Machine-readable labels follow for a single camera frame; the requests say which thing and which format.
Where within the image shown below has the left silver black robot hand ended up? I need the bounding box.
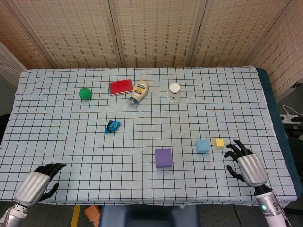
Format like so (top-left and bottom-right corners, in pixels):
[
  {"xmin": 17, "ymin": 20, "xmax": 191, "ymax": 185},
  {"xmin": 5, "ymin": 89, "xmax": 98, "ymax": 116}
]
[{"xmin": 13, "ymin": 162, "xmax": 67, "ymax": 209}]

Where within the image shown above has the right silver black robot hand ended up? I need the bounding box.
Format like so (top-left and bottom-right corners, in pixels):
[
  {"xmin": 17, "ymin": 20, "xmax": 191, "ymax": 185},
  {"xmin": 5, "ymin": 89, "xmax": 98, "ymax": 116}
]
[{"xmin": 224, "ymin": 139, "xmax": 269, "ymax": 189}]

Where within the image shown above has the light blue foam cube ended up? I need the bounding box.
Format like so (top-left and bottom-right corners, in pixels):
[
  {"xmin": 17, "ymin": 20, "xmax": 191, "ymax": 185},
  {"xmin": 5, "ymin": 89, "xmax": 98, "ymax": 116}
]
[{"xmin": 195, "ymin": 139, "xmax": 211, "ymax": 154}]

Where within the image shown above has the black equipment beside table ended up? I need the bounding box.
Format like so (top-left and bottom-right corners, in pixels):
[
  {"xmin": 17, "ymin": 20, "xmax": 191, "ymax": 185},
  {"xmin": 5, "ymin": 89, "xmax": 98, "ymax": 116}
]
[{"xmin": 283, "ymin": 122, "xmax": 303, "ymax": 153}]

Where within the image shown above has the light blue checkered tablecloth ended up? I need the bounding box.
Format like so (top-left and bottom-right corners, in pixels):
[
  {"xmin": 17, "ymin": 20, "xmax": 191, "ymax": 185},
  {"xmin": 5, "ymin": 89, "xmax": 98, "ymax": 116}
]
[{"xmin": 0, "ymin": 67, "xmax": 298, "ymax": 206}]

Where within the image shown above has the white power strip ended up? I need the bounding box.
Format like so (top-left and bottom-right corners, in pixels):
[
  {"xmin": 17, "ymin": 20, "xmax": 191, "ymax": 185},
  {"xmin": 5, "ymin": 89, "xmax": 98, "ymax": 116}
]
[{"xmin": 280, "ymin": 114, "xmax": 303, "ymax": 124}]

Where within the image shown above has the orange object on floor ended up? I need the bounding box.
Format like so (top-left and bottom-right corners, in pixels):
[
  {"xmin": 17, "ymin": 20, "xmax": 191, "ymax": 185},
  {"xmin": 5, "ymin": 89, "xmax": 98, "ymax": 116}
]
[{"xmin": 85, "ymin": 205, "xmax": 101, "ymax": 225}]

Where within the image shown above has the dark blue padded table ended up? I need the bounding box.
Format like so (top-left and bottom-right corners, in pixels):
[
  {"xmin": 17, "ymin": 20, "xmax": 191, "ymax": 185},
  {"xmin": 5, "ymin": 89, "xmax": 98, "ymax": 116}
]
[{"xmin": 256, "ymin": 67, "xmax": 303, "ymax": 192}]

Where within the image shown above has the large purple foam cube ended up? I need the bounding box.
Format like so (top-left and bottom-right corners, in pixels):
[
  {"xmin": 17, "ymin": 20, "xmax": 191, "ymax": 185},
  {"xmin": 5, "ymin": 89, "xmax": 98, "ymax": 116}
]
[{"xmin": 155, "ymin": 148, "xmax": 173, "ymax": 169}]

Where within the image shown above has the blue snack wrapper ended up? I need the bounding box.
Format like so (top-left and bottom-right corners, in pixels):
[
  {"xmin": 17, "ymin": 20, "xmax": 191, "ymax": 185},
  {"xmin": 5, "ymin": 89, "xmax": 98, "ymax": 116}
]
[{"xmin": 104, "ymin": 119, "xmax": 122, "ymax": 135}]

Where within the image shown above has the green ball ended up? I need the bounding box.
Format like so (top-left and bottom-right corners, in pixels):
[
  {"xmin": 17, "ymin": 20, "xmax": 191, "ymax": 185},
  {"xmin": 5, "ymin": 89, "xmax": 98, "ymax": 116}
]
[{"xmin": 79, "ymin": 87, "xmax": 92, "ymax": 101}]

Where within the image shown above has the upturned white paper cup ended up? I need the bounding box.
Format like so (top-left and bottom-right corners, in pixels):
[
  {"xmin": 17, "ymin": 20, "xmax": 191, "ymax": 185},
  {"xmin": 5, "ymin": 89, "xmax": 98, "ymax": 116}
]
[{"xmin": 167, "ymin": 82, "xmax": 181, "ymax": 103}]

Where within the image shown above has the dark blue seat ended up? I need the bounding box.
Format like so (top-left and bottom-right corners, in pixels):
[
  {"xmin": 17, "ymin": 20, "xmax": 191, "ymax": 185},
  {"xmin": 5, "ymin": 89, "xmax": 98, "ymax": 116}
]
[{"xmin": 98, "ymin": 204, "xmax": 200, "ymax": 227}]

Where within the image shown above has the red flat box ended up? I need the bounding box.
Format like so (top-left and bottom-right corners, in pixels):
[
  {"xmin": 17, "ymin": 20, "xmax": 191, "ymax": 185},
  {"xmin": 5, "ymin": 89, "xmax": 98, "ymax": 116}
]
[{"xmin": 108, "ymin": 79, "xmax": 133, "ymax": 96}]

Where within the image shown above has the mayonnaise squeeze bottle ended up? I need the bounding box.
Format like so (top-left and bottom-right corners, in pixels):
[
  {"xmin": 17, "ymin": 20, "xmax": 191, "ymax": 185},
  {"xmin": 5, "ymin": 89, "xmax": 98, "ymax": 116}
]
[{"xmin": 127, "ymin": 80, "xmax": 150, "ymax": 109}]

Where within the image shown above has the beige woven folding screen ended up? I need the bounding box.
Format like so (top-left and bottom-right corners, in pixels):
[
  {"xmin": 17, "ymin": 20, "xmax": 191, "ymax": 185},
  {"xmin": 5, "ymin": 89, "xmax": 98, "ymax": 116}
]
[{"xmin": 0, "ymin": 0, "xmax": 303, "ymax": 101}]

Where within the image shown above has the white power cable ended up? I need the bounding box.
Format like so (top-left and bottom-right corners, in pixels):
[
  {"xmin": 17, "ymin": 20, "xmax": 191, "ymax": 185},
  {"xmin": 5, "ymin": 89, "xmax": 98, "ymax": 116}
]
[{"xmin": 283, "ymin": 105, "xmax": 299, "ymax": 116}]

